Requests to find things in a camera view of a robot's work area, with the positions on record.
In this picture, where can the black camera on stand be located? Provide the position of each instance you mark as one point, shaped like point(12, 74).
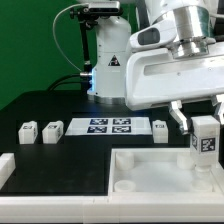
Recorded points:
point(87, 15)

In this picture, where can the white square table top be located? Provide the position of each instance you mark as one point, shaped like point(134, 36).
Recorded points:
point(161, 171)

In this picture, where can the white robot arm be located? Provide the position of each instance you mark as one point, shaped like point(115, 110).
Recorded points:
point(189, 20)

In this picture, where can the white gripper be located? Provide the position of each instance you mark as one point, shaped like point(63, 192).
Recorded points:
point(155, 78)

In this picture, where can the white sheet with AprilTags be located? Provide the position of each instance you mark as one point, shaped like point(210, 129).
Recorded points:
point(109, 126)

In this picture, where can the white U-shaped obstacle fence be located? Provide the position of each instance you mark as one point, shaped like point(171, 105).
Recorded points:
point(115, 208)

